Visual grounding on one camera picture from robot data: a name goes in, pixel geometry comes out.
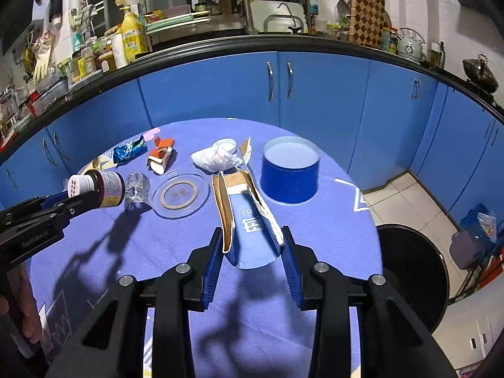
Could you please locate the person's left hand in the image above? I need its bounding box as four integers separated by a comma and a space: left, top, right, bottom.
18, 264, 44, 344

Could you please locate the blue plastic basket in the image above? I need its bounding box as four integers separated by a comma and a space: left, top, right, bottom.
459, 204, 497, 241

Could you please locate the clear round plastic lid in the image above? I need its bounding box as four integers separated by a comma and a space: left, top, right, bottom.
149, 173, 210, 219

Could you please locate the blue and brown paper bag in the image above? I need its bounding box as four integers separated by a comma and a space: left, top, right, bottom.
212, 137, 285, 270

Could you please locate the white tissue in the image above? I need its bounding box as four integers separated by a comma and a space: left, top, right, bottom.
191, 144, 244, 173

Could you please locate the beige rubber glove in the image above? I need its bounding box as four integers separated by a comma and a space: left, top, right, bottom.
32, 33, 56, 83

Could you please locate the brown bottle with white cap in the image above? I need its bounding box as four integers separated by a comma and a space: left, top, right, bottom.
68, 169, 126, 209

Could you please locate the chrome sink faucet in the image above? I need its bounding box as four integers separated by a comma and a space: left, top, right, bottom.
263, 2, 303, 34

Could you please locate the blue round tin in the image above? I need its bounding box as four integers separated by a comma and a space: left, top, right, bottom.
261, 136, 320, 205

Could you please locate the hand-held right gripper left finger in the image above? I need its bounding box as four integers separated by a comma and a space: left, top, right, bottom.
43, 226, 225, 378

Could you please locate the dark wok with lid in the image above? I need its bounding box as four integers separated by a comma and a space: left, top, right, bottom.
462, 53, 500, 93

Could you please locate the green plastic tray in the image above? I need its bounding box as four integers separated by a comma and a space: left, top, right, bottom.
146, 12, 215, 34

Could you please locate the pale green kettle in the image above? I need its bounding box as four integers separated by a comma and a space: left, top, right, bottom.
397, 27, 427, 66

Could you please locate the orange and white carton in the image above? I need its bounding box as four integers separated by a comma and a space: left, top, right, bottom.
146, 136, 175, 175

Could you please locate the blue printed tablecloth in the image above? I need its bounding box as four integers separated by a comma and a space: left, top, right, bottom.
24, 117, 384, 378

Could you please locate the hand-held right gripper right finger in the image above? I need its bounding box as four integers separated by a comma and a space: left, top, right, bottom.
280, 226, 459, 378

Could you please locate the cluster of condiment jars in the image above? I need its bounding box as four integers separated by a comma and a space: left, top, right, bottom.
57, 35, 119, 83

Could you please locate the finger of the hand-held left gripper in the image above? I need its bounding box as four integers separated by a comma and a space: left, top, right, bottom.
0, 190, 73, 223
24, 191, 100, 231

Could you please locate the yellow detergent bottle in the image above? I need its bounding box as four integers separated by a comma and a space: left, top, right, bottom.
120, 6, 149, 64

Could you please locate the blue foil snack wrapper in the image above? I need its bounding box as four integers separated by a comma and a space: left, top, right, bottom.
113, 135, 147, 164

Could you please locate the white labelled container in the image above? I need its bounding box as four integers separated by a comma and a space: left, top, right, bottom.
111, 31, 129, 69

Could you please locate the black wall dispenser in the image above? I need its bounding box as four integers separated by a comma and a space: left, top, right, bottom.
47, 0, 64, 28

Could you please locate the checkered cutting board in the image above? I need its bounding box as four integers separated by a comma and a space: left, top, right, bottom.
348, 0, 388, 50

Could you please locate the blue kitchen cabinet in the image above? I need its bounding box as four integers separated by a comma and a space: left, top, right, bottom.
0, 49, 504, 237

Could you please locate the glass oil bottle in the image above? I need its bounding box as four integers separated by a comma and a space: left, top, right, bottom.
429, 41, 445, 69

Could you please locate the crumpled clear plastic bottle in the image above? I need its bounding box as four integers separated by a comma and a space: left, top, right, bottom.
124, 171, 151, 211

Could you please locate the grey bag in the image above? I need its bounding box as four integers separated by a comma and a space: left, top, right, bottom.
450, 230, 489, 270

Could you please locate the black round stool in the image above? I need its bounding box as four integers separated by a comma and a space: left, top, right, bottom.
376, 224, 450, 333

